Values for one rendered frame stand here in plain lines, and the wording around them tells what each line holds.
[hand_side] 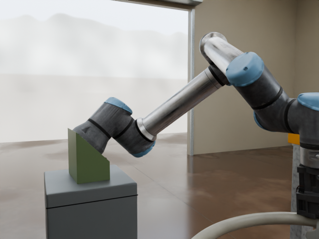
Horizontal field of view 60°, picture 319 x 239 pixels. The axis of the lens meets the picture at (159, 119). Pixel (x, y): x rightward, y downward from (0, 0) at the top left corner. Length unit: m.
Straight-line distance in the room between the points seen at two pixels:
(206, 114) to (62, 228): 5.23
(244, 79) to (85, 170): 0.90
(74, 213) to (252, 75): 0.94
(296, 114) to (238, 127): 6.11
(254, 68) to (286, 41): 7.24
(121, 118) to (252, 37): 6.00
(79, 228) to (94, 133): 0.43
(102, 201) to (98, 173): 0.14
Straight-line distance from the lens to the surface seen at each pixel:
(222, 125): 6.52
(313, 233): 0.78
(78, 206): 1.30
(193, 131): 6.04
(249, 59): 0.71
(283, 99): 0.75
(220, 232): 0.71
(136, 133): 1.40
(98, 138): 1.36
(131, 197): 1.35
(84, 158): 1.34
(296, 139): 1.63
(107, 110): 1.39
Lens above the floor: 1.25
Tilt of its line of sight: 4 degrees down
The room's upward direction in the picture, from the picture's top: straight up
